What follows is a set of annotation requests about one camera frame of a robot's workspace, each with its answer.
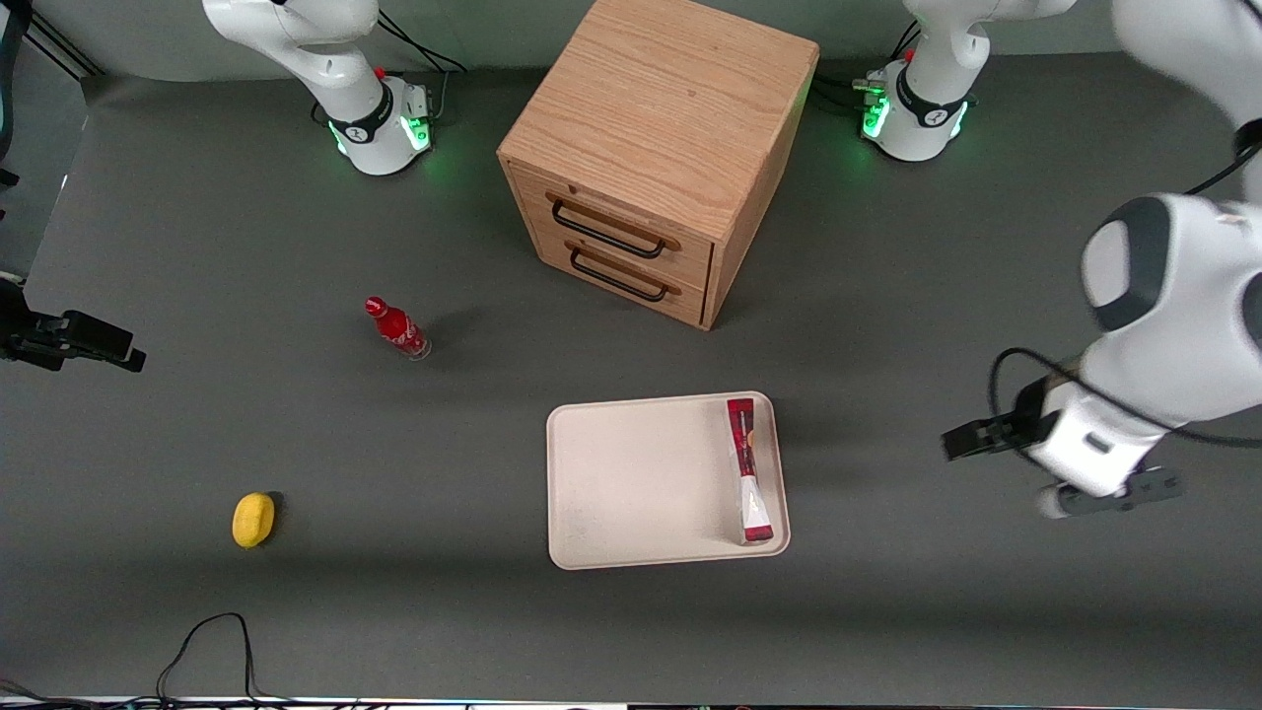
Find black hanging strap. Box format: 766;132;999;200
0;0;33;190

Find wooden drawer cabinet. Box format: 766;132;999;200
497;0;821;331

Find black base cables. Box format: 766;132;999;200
377;10;470;124
816;24;924;117

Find wooden drawer front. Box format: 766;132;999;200
525;225;709;327
505;161;715;291

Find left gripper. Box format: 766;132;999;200
941;377;1166;499

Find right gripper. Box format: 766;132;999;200
0;280;148;374

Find cream rectangular tray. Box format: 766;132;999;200
545;390;792;572

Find black metal frame bar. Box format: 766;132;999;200
22;12;104;80

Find red soda bottle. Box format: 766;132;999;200
364;296;433;362

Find red cookie box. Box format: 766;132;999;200
726;396;776;546

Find black metal drawer handle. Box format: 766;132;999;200
570;246;671;303
550;199;668;260

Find yellow lemon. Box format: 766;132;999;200
232;492;277;549

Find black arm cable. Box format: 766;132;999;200
988;118;1262;451

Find black looped cable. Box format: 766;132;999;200
156;612;297;709

